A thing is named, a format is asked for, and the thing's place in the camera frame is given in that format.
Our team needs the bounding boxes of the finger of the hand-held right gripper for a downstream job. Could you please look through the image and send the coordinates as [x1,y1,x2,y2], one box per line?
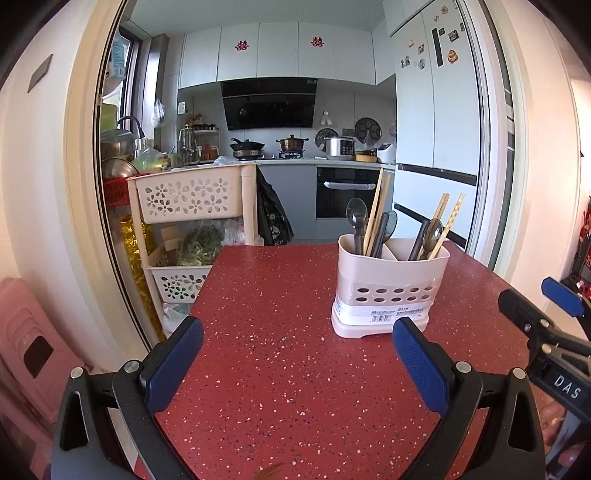
[498,288,591,357]
[541,277,591,324]

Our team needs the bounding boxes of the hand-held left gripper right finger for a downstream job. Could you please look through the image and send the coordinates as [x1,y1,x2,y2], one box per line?
[392,318,546,480]

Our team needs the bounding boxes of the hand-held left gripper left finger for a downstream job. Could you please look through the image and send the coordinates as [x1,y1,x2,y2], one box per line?
[51,316,205,480]

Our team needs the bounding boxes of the white plastic utensil holder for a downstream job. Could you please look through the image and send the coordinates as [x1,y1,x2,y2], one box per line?
[331,234,451,339]

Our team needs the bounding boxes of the patterned wooden chopstick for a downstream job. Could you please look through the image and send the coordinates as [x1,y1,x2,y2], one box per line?
[428,193,465,260]

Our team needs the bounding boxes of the wooden chopstick pair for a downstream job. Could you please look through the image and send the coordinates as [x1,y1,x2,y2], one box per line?
[363,168,385,256]

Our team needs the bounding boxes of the red hanging decorations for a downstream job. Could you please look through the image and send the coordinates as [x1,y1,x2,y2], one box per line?
[575,196,591,296]

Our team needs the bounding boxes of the gold foil bag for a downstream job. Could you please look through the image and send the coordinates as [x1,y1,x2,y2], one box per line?
[119,217,164,340]

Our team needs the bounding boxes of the green leafy vegetables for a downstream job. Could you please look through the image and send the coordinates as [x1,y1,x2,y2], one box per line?
[175,222,225,266]

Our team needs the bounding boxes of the pink plastic stool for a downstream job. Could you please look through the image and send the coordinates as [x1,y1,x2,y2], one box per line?
[0,277,95,467]

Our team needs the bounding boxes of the beige plastic storage rack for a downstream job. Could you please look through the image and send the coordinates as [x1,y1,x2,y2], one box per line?
[127,164,258,319]

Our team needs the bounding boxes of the black plastic bag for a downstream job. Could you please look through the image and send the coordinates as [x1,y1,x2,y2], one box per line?
[255,166,295,246]

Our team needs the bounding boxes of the black built-in oven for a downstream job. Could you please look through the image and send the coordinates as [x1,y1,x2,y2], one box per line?
[316,166,384,220]

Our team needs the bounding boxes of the red plastic basket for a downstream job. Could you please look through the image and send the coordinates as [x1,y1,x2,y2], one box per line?
[102,178,130,206]

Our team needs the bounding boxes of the white refrigerator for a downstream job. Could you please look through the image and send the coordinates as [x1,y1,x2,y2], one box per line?
[390,0,481,252]

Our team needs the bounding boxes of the grey kitchen counter cabinet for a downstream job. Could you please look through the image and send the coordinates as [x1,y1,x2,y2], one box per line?
[256,159,398,241]

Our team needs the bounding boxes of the spice rack with jars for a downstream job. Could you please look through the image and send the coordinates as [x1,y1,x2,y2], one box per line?
[194,122,221,162]

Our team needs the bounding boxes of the black wok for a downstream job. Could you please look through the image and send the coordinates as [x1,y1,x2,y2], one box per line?
[229,137,267,160]

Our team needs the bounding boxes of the steel basin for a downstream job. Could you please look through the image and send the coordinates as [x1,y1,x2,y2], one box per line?
[100,129,137,160]

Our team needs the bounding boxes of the silver rice cooker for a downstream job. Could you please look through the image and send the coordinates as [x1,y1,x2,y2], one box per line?
[324,136,356,161]

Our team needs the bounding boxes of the round black divided tray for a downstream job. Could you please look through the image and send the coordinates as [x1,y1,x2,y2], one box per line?
[354,117,383,141]

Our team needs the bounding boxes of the steel pot with lid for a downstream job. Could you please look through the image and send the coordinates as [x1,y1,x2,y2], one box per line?
[276,135,309,153]

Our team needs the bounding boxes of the steel kitchen faucet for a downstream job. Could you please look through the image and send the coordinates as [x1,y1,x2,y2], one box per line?
[115,115,146,141]

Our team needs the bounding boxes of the group of fridge magnets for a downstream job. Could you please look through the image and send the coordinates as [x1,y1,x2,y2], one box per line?
[399,4,465,70]

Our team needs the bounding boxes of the black range hood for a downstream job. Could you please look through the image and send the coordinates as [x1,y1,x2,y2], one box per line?
[220,78,319,130]

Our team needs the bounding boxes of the white wall cabinets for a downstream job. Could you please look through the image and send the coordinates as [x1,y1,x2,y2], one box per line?
[178,21,398,89]

